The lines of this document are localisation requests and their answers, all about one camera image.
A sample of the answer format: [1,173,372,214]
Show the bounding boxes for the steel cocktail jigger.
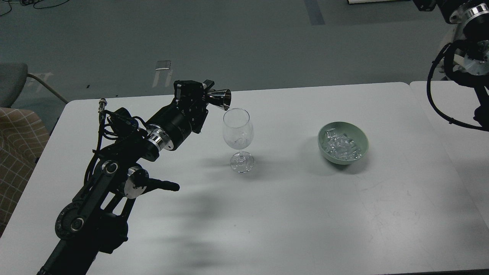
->
[204,89,232,111]

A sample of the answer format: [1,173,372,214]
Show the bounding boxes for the green bowl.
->
[317,121,369,165]

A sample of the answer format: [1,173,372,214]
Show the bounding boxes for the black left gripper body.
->
[146,80,209,151]

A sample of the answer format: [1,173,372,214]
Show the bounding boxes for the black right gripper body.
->
[436,0,488,24]

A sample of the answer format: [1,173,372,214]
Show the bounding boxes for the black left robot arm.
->
[38,80,231,275]

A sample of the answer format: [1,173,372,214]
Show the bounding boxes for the clear wine glass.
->
[222,108,255,173]

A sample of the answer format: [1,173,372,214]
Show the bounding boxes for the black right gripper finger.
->
[413,0,437,11]

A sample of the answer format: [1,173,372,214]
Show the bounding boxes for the silver floor plate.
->
[154,60,172,71]

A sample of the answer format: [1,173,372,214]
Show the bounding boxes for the beige checked cushion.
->
[0,107,50,235]

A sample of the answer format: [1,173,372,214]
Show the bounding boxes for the clear ice cubes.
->
[321,128,363,161]

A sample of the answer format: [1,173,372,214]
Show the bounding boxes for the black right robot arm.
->
[414,0,489,132]

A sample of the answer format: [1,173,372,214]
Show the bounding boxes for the black floor cable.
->
[0,0,69,16]

